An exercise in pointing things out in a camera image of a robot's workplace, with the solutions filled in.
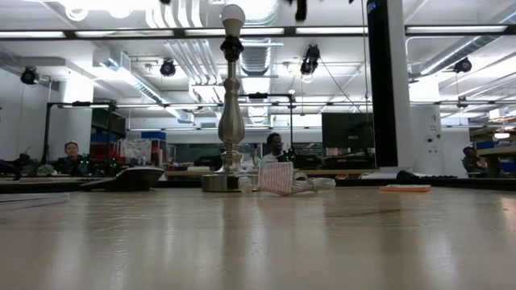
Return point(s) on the white flat paper stack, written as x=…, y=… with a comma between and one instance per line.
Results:
x=32, y=199

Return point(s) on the black gantry frame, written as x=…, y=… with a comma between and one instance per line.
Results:
x=47, y=129
x=291, y=121

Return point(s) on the silver metal lamp base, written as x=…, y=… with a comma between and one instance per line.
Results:
x=231, y=121

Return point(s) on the black aluminium rig frame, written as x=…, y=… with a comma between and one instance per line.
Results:
x=463, y=183

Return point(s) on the black dish object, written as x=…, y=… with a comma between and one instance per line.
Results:
x=133, y=179

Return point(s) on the wooden shelf rack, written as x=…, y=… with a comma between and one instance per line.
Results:
x=496, y=152

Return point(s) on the black monitor screen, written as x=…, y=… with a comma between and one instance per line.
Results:
x=346, y=129

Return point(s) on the white round lightbulb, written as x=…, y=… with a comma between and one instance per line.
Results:
x=233, y=16

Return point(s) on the corrugated silver duct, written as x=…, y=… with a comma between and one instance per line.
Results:
x=256, y=60

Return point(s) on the small printed marker card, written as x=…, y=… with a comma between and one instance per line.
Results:
x=405, y=188

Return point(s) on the black ceiling camera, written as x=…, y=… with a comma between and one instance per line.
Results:
x=311, y=56
x=463, y=65
x=30, y=75
x=167, y=68

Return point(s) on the black keyboard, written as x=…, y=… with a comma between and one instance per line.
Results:
x=407, y=175

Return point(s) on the blue storage bin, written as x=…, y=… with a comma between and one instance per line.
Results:
x=153, y=135

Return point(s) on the seated person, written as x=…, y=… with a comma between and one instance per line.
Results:
x=469, y=159
x=71, y=150
x=275, y=143

